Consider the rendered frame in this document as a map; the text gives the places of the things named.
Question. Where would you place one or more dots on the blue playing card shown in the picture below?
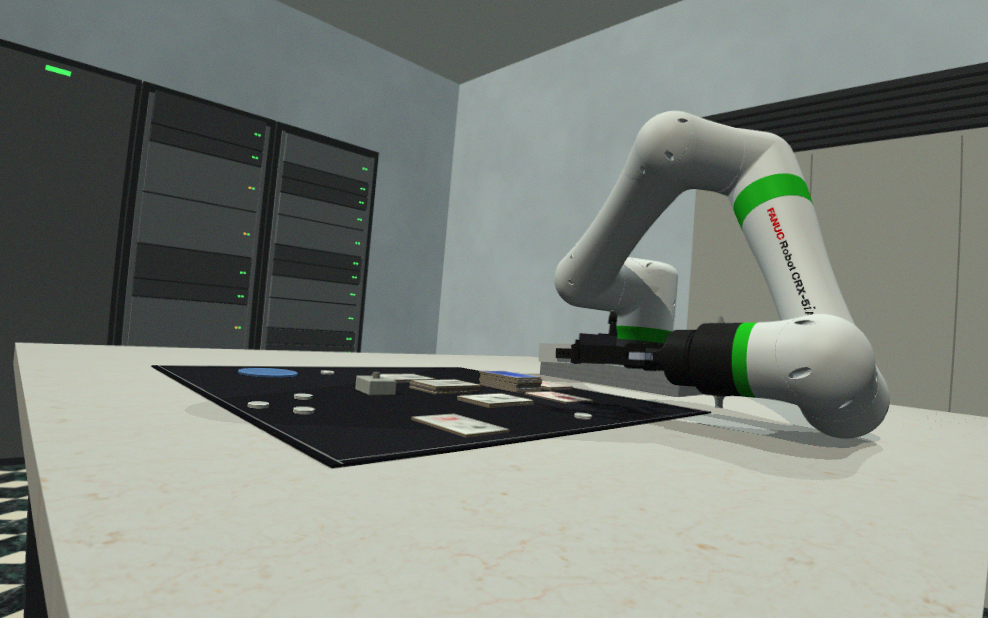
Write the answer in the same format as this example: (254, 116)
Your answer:
(511, 375)

